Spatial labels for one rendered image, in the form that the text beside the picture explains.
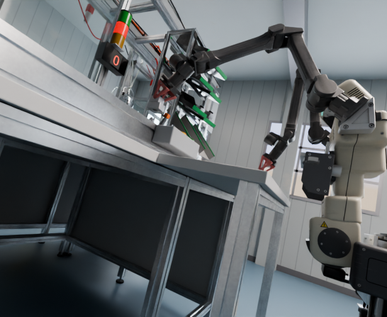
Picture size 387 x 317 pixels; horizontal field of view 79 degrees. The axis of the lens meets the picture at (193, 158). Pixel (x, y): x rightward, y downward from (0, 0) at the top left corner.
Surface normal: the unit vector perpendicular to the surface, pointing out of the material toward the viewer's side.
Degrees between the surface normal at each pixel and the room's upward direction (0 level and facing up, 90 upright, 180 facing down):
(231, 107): 90
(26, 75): 90
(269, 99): 90
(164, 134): 90
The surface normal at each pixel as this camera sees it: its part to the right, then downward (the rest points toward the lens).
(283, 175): -0.42, -0.24
